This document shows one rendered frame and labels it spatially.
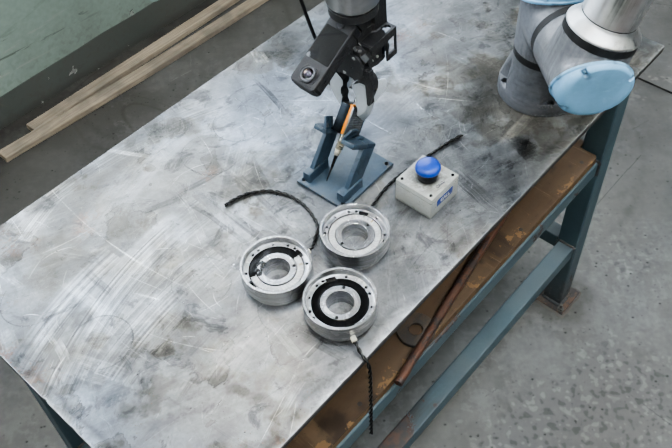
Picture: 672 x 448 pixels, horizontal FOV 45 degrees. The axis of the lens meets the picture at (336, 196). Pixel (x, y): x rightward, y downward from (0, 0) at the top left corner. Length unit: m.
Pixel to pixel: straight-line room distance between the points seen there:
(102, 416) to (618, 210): 1.67
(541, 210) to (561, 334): 0.57
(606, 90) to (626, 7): 0.13
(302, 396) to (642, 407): 1.15
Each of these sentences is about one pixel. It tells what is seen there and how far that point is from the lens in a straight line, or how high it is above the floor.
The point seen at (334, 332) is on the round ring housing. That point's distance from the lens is 1.13.
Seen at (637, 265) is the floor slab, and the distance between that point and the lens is 2.34.
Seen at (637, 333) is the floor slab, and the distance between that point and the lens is 2.21.
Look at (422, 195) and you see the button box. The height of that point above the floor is 0.84.
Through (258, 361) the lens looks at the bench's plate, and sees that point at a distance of 1.15.
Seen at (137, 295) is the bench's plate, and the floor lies 0.80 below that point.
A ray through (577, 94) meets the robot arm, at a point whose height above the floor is 0.97.
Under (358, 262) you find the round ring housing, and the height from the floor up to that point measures 0.83.
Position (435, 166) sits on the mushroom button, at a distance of 1.26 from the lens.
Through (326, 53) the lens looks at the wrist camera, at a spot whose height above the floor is 1.07.
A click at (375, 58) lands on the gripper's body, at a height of 1.02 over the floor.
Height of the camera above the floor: 1.79
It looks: 48 degrees down
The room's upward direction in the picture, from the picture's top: 3 degrees counter-clockwise
